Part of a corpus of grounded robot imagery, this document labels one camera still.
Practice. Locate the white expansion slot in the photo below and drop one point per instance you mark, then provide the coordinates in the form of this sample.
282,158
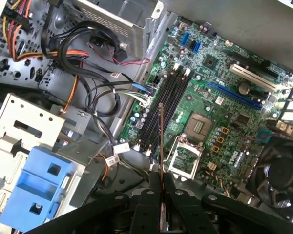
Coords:
252,78

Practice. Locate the RAM slot with black clips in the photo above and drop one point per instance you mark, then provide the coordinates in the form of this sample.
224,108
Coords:
170,92
181,92

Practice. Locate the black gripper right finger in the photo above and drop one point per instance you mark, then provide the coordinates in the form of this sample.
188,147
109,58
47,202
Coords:
185,209

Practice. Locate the RAM slot with white clips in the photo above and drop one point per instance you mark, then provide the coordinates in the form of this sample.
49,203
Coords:
175,92
165,92

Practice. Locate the metal socket cover frame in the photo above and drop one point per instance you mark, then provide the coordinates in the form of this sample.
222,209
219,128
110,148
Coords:
182,173

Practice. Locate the blue expansion slot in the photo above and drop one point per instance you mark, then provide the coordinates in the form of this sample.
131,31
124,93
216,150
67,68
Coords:
234,96

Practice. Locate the CPU socket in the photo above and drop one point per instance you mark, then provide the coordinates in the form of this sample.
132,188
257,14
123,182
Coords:
200,126

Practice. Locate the blue plastic drive latch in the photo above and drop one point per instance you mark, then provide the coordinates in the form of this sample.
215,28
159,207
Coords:
34,185

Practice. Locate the black expansion slot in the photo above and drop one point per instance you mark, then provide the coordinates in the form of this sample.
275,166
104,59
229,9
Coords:
256,64

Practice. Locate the metal optical drive cage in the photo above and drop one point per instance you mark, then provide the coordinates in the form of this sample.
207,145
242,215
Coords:
27,114

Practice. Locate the black case fan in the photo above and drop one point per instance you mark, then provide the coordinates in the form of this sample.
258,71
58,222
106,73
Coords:
280,170

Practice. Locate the green RAM stick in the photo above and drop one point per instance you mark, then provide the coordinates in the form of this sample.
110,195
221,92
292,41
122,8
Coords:
161,136

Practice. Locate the black open PC case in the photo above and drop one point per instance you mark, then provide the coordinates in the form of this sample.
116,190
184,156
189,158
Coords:
246,29

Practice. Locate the metal disk bay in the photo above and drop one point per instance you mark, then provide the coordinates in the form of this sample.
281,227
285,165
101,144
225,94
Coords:
107,22

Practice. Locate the green motherboard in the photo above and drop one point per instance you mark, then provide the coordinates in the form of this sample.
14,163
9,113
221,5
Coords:
180,117

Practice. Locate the silver coin battery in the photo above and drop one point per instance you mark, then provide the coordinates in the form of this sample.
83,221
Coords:
243,88

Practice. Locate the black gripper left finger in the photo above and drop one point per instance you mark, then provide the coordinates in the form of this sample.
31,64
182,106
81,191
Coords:
146,209

